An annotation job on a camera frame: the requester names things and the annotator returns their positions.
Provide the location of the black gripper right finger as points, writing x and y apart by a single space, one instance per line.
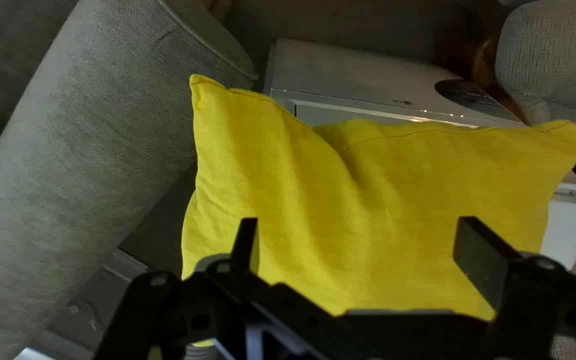
535 300

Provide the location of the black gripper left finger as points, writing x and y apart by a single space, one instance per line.
168 321

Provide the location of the gray fabric sofa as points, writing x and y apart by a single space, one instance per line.
89 152

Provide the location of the yellow pillow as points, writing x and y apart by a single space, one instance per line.
369 201

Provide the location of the white portable air conditioner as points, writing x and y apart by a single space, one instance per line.
354 81

